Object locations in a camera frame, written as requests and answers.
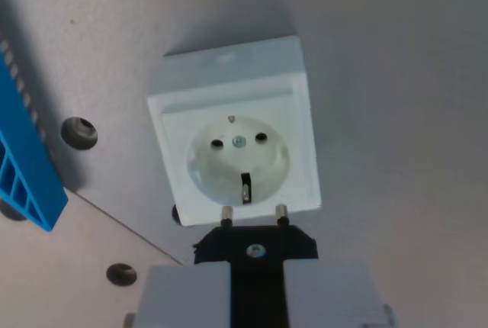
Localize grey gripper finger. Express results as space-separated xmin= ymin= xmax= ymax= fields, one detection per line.
xmin=283 ymin=259 xmax=397 ymax=328
xmin=124 ymin=262 xmax=232 ymax=328

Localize black two-pin plug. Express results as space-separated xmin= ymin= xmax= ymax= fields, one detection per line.
xmin=192 ymin=204 xmax=319 ymax=328

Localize blue ribbed plastic rack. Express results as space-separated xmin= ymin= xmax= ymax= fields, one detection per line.
xmin=0 ymin=40 xmax=70 ymax=233

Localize white wall socket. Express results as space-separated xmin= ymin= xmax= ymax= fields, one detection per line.
xmin=146 ymin=36 xmax=323 ymax=227

